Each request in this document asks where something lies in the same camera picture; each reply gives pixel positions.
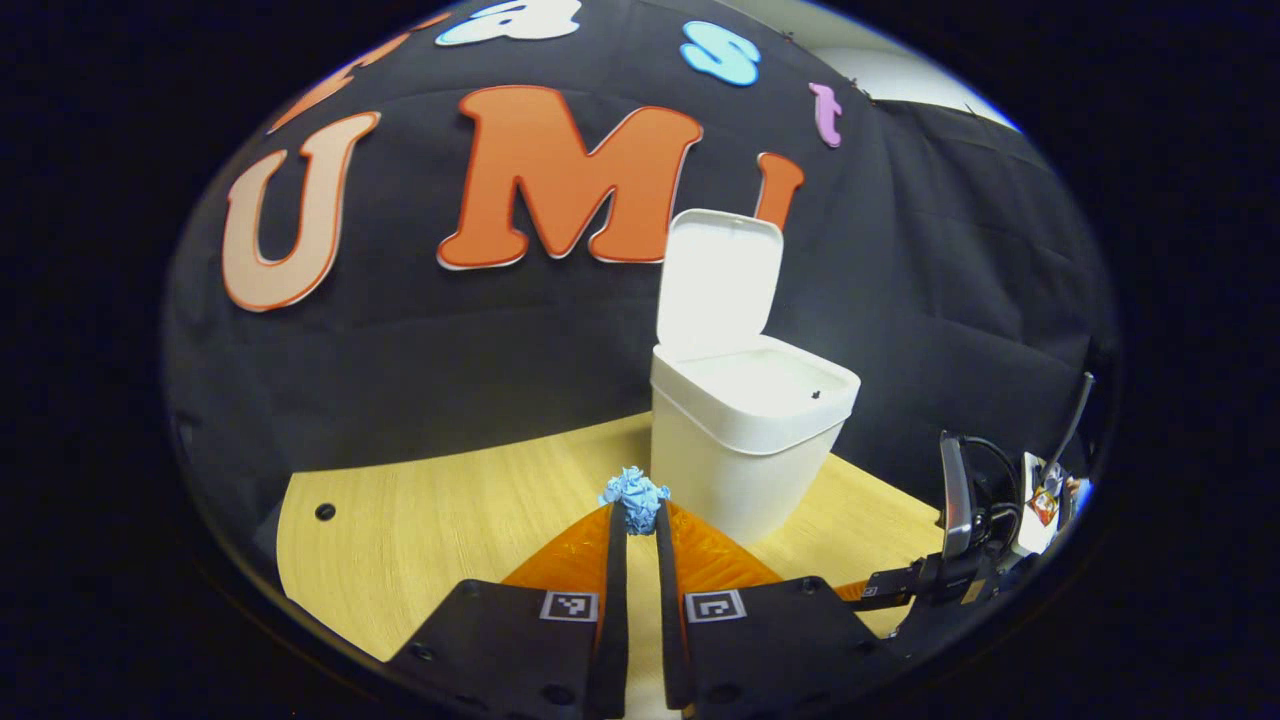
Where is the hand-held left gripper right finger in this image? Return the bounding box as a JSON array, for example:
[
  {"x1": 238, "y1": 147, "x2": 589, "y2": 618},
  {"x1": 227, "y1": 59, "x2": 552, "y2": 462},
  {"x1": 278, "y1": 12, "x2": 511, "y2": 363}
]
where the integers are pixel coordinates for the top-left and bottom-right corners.
[{"x1": 655, "y1": 500, "x2": 906, "y2": 720}]

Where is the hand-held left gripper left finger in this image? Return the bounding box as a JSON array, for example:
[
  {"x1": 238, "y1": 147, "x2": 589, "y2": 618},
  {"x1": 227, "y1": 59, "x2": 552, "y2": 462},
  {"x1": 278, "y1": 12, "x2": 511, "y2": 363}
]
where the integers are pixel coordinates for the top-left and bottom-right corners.
[{"x1": 385, "y1": 503, "x2": 631, "y2": 720}]

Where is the black backdrop cloth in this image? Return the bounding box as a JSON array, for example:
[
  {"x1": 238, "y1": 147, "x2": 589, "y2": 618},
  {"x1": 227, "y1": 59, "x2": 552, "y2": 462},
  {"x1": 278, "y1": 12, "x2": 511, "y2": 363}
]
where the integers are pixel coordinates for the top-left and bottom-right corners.
[{"x1": 163, "y1": 0, "x2": 1119, "y2": 561}]

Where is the wooden desktop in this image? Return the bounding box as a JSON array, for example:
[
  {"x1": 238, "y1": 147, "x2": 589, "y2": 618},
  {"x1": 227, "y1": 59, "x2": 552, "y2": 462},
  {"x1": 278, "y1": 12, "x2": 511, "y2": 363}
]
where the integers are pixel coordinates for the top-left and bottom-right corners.
[{"x1": 277, "y1": 410, "x2": 946, "y2": 720}]

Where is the white desktop garbage bin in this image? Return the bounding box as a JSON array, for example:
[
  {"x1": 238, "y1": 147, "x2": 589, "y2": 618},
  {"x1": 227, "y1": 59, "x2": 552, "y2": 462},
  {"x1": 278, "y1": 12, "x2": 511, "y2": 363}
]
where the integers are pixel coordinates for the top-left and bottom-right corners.
[{"x1": 650, "y1": 208, "x2": 861, "y2": 546}]

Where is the blue paper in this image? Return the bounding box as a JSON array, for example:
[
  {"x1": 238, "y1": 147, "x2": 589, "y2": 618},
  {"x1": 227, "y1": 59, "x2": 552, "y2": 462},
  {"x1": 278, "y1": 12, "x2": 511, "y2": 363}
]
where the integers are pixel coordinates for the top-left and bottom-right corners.
[{"x1": 598, "y1": 466, "x2": 672, "y2": 536}]

